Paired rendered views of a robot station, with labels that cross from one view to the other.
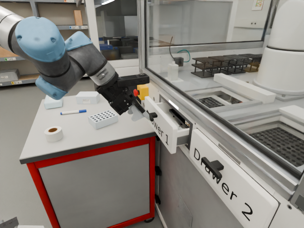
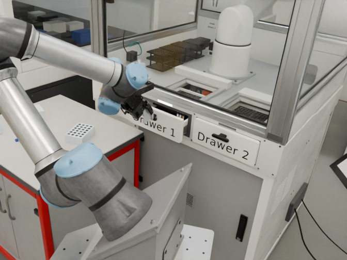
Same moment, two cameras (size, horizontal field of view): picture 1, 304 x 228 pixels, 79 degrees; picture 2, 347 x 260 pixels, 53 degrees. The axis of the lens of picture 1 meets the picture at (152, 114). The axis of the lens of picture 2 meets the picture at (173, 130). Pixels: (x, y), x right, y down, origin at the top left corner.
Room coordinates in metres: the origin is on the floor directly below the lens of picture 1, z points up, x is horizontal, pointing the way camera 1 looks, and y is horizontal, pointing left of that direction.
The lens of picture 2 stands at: (-0.50, 0.69, 1.58)
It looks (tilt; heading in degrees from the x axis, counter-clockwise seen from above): 29 degrees down; 324
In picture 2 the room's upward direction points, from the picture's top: 5 degrees clockwise
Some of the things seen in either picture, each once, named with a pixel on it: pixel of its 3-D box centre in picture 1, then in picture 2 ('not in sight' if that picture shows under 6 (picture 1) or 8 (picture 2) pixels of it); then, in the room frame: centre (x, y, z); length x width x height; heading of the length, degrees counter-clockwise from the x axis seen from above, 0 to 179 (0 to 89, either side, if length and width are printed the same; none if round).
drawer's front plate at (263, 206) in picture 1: (221, 172); (223, 141); (0.37, -0.19, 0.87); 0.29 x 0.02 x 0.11; 20
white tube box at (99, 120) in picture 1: (103, 119); (80, 133); (0.83, 0.25, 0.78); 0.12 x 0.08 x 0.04; 131
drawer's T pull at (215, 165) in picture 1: (215, 166); (221, 136); (0.36, -0.16, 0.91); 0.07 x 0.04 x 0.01; 20
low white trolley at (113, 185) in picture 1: (99, 163); (58, 195); (0.94, 0.35, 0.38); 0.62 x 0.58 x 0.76; 20
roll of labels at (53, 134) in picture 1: (54, 133); not in sight; (0.69, 0.44, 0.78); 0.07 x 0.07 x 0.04
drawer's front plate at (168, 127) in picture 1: (158, 121); (155, 120); (0.64, -0.03, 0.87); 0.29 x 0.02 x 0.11; 20
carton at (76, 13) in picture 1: (85, 18); not in sight; (4.25, 1.36, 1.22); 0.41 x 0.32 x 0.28; 114
